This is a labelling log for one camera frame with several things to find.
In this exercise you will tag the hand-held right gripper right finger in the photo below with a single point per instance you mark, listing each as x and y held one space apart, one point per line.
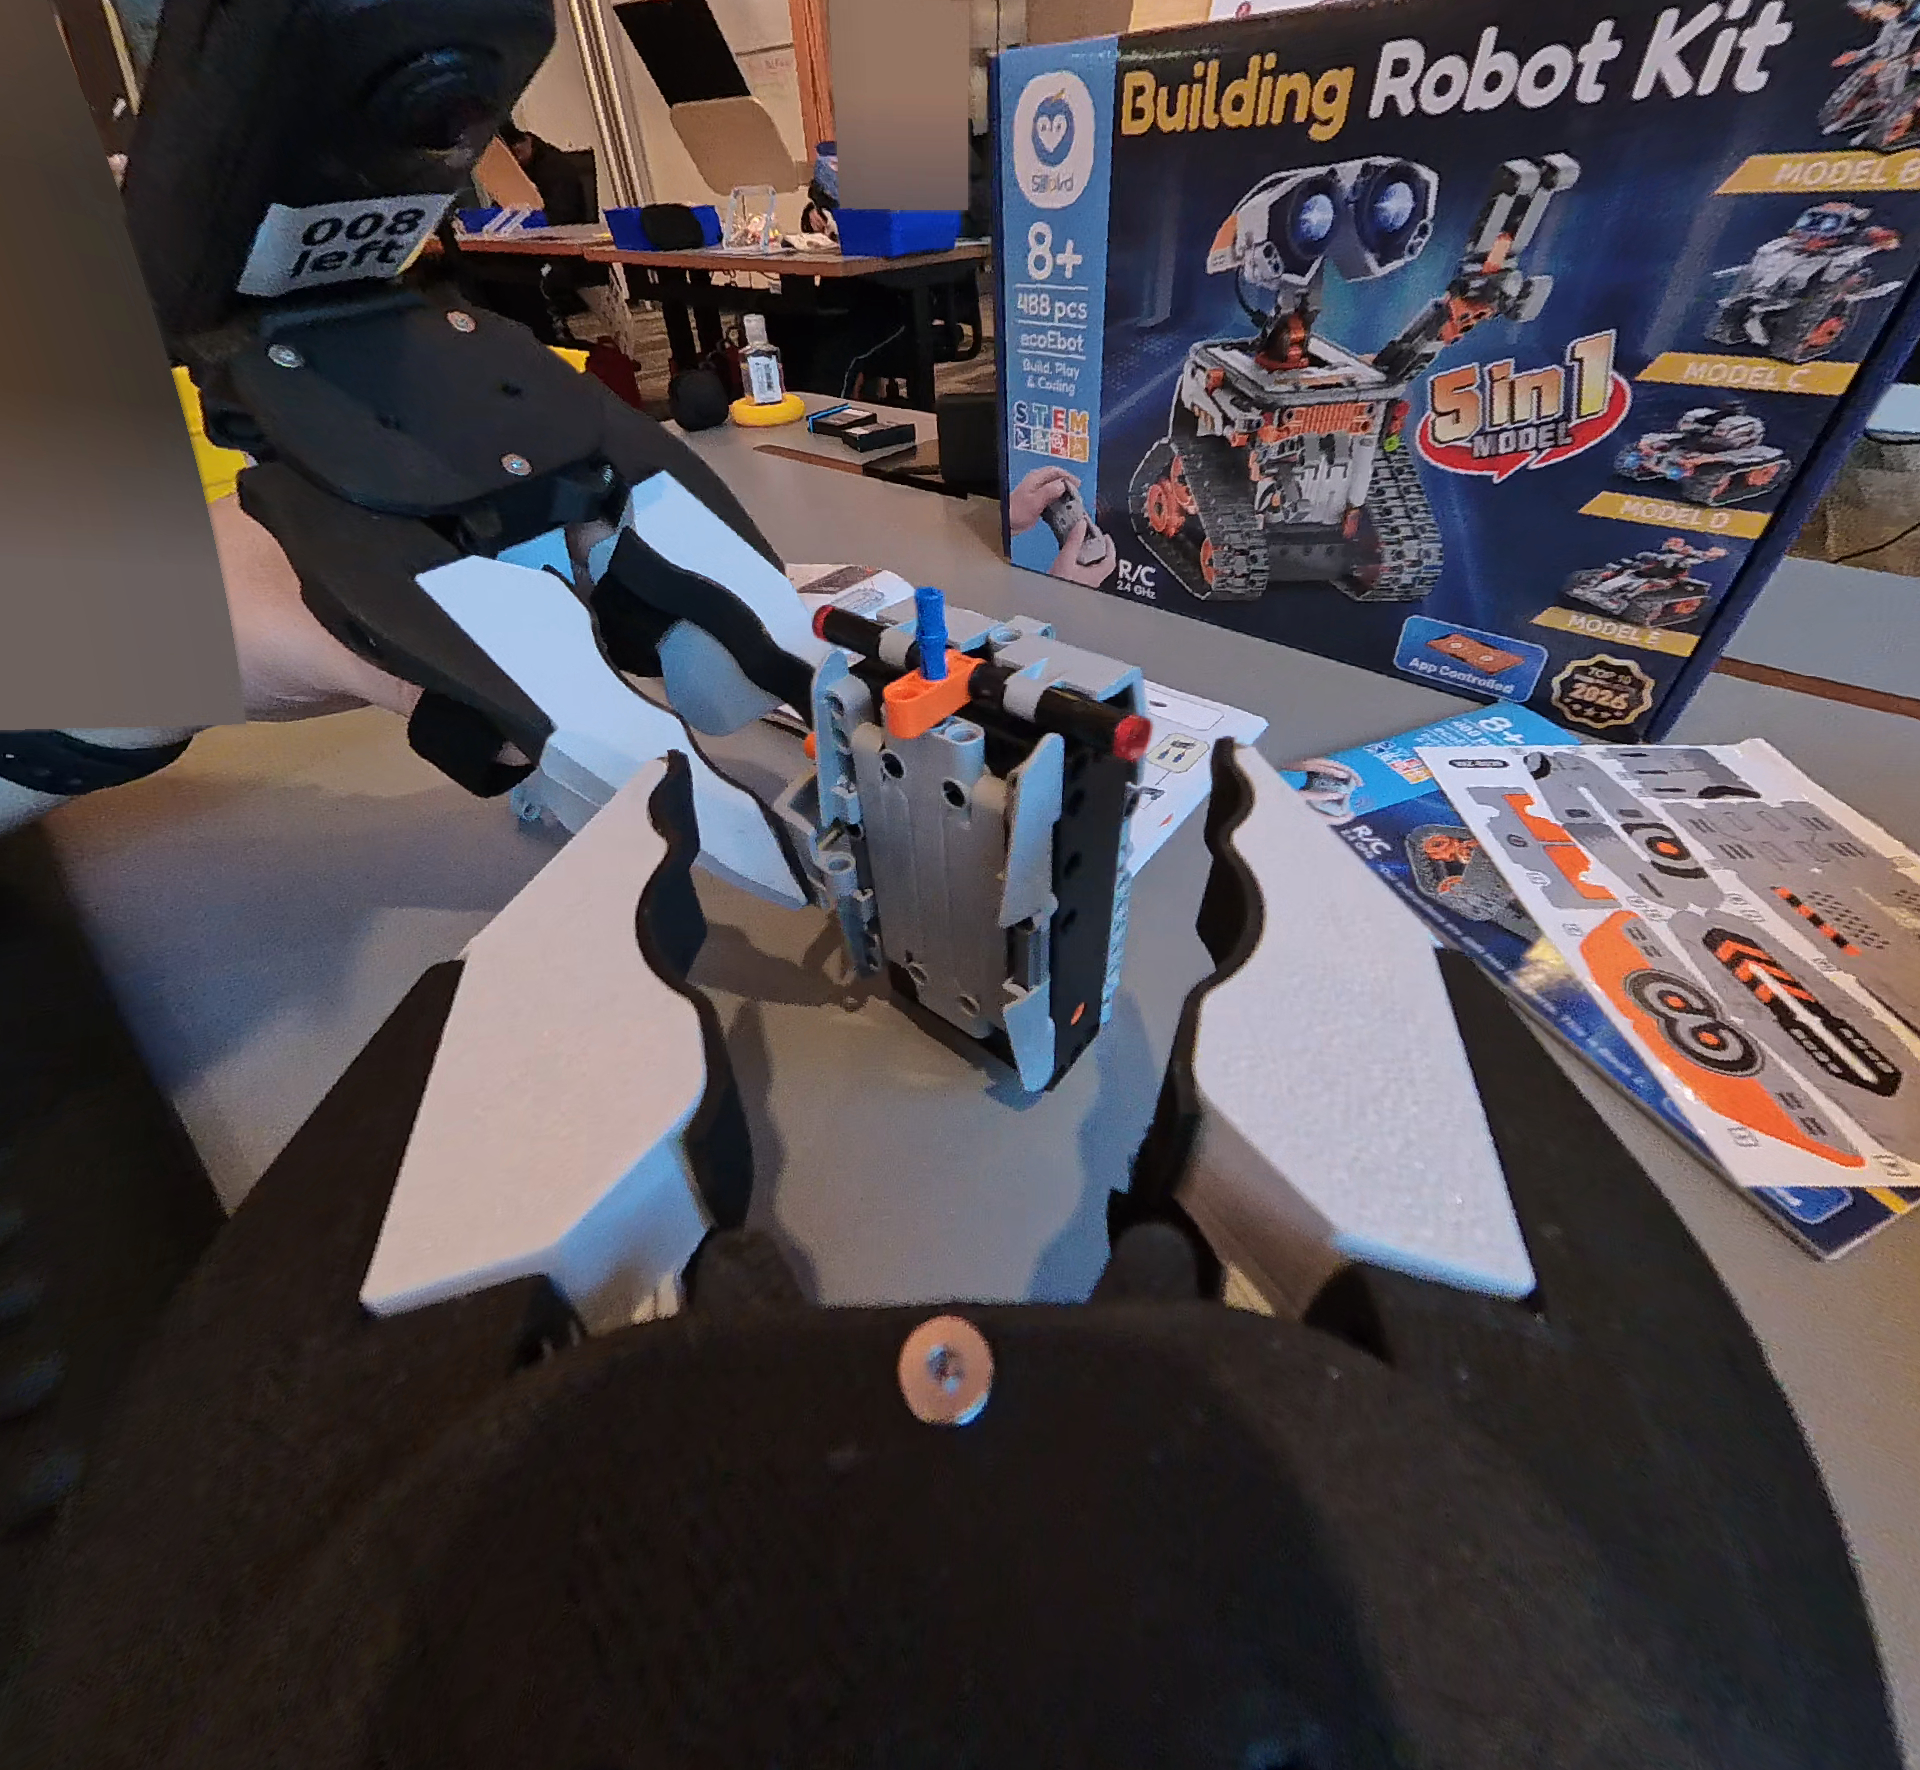
1336 1050

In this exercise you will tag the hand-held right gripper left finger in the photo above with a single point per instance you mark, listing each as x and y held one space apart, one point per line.
555 1050

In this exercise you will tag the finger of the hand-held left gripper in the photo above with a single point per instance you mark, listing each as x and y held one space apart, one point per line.
600 721
689 510

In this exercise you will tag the grey building block robot assembly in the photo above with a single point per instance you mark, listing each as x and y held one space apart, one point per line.
948 871

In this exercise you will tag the grey desk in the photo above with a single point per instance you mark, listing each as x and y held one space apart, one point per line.
301 929

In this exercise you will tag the black round object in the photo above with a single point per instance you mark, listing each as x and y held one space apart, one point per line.
703 401

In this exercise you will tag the yellow tape roll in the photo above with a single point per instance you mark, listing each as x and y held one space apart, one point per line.
765 414

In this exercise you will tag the clear hand sanitizer bottle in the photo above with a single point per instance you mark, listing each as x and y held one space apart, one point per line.
762 360

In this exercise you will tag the small black box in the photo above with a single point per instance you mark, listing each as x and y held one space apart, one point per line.
878 436
841 421

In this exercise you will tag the blue instruction booklet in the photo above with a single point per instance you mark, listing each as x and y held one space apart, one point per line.
1425 885

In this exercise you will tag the black rectangular device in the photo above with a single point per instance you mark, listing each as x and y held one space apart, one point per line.
970 443

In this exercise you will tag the open white instruction booklet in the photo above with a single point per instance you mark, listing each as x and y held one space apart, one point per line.
1187 748

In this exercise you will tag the blue plastic bin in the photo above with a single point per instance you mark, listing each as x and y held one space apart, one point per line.
897 229

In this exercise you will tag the grey orange sticker sheet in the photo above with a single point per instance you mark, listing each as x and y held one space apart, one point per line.
1725 929

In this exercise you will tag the blue robot kit box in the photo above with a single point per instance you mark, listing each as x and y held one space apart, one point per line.
1501 301

